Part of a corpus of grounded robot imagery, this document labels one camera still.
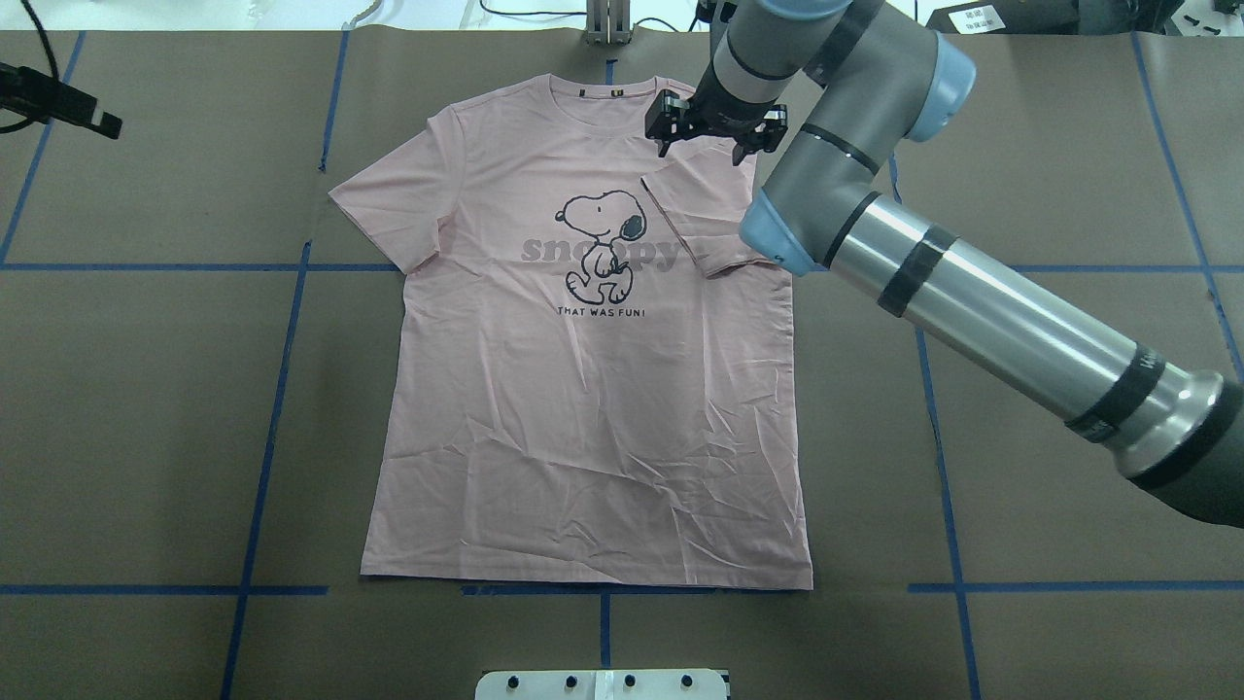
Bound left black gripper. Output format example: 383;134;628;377
1;63;123;139

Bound pink Snoopy t-shirt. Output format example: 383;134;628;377
328;75;814;591

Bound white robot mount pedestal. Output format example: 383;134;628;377
471;668;731;699

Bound aluminium frame post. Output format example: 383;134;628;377
583;0;634;46

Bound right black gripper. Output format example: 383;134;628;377
644;90;789;164

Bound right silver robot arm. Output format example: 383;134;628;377
646;1;1243;528

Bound black box with label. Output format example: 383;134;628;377
923;1;1080;35

